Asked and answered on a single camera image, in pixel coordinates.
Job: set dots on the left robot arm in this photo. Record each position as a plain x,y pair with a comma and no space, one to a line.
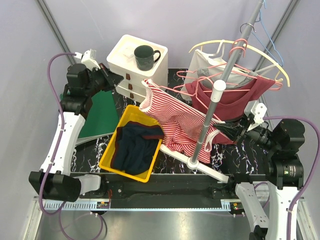
53,181

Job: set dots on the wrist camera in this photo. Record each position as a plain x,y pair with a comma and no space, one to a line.
255,112
88,59

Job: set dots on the maroon tank top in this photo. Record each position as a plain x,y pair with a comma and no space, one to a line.
232,103

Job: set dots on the grey clothes rack pole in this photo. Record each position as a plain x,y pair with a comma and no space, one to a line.
220,85

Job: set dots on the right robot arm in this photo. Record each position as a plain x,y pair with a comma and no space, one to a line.
284,173

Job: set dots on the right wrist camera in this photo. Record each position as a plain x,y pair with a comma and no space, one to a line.
255,112

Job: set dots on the cream plastic hanger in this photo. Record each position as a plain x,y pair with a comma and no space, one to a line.
252,48

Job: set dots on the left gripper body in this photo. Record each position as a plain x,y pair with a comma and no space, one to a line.
100,81

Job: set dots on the white drawer unit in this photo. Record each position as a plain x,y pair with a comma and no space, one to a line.
121,60

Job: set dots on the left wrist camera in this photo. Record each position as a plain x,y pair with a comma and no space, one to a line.
88,59

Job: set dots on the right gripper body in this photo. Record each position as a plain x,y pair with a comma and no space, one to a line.
245,124

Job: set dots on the red white striped tank top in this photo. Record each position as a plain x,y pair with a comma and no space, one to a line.
181,123

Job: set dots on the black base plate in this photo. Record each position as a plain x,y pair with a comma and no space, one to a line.
164,192

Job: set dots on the navy tank top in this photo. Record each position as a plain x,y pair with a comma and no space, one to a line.
135,146

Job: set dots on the light blue wire hanger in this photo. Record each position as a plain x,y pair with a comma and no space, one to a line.
279,59

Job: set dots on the green ring binder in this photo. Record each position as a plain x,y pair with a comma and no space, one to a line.
102,118

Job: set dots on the dark green mug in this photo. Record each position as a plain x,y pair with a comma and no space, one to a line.
146,57

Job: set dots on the white rack base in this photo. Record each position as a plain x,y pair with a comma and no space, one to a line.
195,166

